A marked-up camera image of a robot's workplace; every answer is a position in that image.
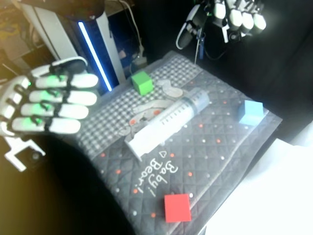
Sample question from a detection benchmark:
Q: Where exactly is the white cable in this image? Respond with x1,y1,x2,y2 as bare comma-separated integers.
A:
119,0,145,57

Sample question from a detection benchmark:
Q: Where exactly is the blue cube block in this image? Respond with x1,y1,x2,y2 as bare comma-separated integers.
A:
238,99,264,127

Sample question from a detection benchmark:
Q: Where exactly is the white tower with blue light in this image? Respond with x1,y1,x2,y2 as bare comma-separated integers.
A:
21,0,127,93

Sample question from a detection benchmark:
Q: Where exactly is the red cube block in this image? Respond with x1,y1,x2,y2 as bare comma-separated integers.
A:
163,193,192,223

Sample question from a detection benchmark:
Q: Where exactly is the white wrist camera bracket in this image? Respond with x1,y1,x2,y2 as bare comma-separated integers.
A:
221,23,243,44
4,136,46,172

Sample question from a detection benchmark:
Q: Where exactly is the grey quilt with bear print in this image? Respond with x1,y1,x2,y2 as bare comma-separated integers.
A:
66,50,283,235

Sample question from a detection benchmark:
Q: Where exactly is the blue post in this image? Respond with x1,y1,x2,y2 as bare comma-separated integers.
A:
197,28,205,60

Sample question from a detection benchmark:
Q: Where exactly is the green cube block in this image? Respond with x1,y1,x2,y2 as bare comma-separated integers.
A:
131,71,154,96

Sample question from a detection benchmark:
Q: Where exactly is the white power strip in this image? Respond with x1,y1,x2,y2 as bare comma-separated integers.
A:
133,52,149,66

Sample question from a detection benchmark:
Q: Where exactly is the large clear plastic syringe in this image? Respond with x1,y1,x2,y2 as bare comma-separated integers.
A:
124,87,210,162

